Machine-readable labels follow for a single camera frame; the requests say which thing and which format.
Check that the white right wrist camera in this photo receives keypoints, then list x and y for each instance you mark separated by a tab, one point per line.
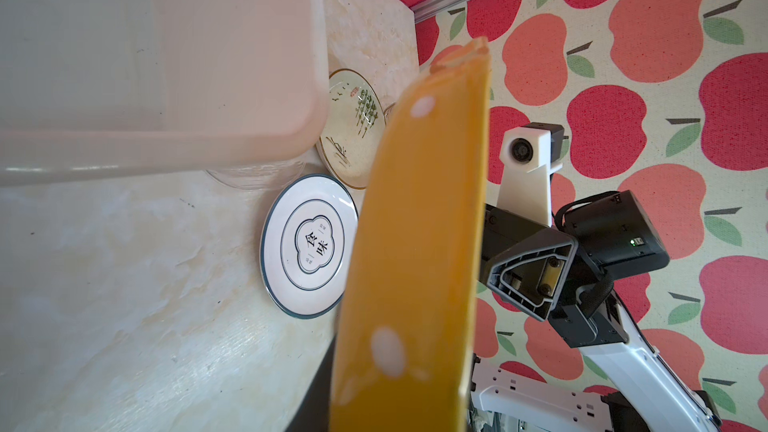
530	155

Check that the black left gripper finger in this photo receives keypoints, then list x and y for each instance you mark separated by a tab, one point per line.
313	414

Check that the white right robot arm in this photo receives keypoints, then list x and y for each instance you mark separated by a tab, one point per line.
639	391

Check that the yellow white-dotted plate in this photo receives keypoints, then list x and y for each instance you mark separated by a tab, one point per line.
407	318

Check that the cream plate with plant drawing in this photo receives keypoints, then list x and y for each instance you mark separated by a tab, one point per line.
354	127

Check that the white plate with cloud emblem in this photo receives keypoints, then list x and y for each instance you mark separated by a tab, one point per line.
306	246

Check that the white plastic bin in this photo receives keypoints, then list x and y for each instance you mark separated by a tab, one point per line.
94	89

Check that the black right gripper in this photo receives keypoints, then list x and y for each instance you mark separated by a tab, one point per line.
565	274

